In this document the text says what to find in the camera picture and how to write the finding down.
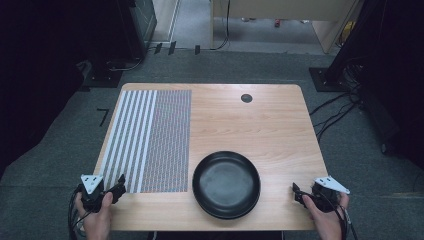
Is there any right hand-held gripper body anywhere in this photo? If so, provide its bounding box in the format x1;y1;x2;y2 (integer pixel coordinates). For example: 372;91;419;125
310;175;351;214

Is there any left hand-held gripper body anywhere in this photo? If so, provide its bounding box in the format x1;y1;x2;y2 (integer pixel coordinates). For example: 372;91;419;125
79;174;112;214

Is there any black round plate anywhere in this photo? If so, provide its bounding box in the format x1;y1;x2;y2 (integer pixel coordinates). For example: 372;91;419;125
191;150;262;221

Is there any person's right hand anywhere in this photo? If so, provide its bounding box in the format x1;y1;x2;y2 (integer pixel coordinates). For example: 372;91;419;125
301;192;351;236

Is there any person's left hand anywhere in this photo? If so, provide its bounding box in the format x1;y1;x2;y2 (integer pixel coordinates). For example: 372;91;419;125
75;191;115;236

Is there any striped woven placemat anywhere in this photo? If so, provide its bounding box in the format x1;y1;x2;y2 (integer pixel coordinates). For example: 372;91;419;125
98;89;193;194

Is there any black stand base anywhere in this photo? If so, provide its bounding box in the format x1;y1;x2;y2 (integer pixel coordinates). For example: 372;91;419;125
81;59;125;90
308;66;352;93

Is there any black curtain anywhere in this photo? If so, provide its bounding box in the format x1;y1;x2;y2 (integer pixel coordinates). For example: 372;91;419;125
0;0;134;179
324;0;424;169

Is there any dark equipment cabinet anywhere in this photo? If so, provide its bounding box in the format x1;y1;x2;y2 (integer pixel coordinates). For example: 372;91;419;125
114;0;158;62

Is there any yellow object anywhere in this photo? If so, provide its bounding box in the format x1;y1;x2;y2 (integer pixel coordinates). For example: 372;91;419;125
338;20;357;48

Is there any light wooden cabinet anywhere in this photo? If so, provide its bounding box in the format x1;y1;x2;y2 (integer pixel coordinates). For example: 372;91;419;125
211;0;362;55

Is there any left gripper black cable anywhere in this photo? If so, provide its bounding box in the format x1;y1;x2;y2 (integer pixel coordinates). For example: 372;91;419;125
67;185;88;240

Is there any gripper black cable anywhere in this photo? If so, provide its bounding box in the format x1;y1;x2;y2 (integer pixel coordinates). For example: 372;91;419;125
313;192;360;240
67;185;88;240

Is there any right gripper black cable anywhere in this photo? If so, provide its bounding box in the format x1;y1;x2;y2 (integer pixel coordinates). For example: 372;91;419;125
313;192;360;240

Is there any black floor cables bundle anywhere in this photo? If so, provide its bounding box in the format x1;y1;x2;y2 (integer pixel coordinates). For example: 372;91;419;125
309;64;366;144

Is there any black floor cable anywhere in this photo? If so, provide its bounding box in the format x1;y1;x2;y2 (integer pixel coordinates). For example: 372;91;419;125
105;45;158;73

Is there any black hanging cable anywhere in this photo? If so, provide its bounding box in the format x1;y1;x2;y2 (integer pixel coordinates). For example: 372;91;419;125
209;0;232;52

